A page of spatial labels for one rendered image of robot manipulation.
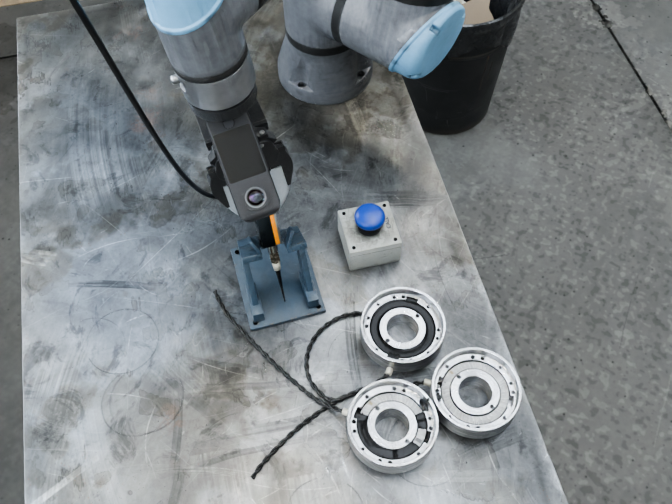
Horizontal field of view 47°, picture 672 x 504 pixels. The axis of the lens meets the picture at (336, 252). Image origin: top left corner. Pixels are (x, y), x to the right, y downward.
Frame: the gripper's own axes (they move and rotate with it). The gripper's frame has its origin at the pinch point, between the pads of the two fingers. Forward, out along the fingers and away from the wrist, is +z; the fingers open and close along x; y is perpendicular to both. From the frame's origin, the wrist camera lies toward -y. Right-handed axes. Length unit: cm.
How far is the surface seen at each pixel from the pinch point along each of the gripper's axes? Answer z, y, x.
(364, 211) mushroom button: 6.4, -0.9, -12.2
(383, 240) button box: 9.5, -4.1, -13.3
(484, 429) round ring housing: 10.3, -31.7, -14.3
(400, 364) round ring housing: 10.1, -20.7, -8.7
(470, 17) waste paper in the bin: 65, 82, -69
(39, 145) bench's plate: 9.5, 33.0, 27.5
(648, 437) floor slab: 100, -23, -64
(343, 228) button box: 9.0, -0.5, -9.1
